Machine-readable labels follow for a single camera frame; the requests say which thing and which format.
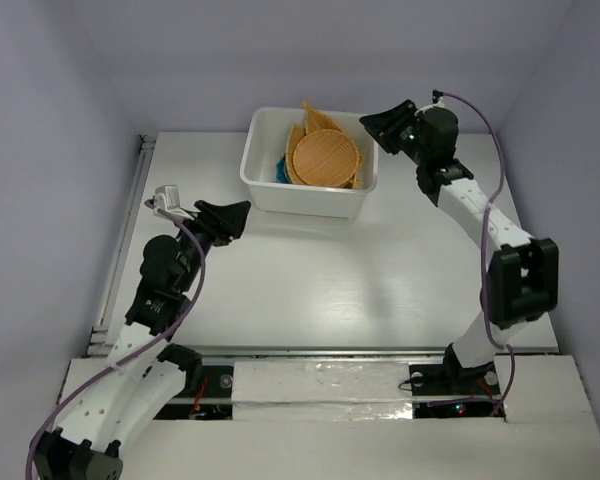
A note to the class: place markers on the aluminium front rail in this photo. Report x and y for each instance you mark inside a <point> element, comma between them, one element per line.
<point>102,350</point>

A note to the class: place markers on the blue polka dot plate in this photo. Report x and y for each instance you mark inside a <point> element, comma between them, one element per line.
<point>281,175</point>

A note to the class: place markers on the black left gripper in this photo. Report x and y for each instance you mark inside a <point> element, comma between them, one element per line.
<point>229,220</point>

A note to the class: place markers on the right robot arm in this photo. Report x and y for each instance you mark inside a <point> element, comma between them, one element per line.
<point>519,273</point>

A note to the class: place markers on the white plastic bin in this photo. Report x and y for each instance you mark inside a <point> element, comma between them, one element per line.
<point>264,148</point>

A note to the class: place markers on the aluminium left rail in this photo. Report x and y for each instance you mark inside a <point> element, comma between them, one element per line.
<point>97,337</point>

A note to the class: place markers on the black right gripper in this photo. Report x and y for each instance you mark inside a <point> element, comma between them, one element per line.
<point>385,125</point>

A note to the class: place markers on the round orange woven plate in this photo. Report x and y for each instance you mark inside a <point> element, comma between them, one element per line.
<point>325,157</point>

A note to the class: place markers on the orange teardrop woven tray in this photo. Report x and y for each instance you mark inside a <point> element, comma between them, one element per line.
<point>292,150</point>

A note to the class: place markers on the orange leaf-shaped woven tray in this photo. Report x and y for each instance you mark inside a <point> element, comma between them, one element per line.
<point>316,120</point>

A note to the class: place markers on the aluminium rail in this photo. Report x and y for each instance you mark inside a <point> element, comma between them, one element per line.
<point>97,337</point>
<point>102,350</point>

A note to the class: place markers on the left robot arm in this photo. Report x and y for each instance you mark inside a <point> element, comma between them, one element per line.
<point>91,431</point>

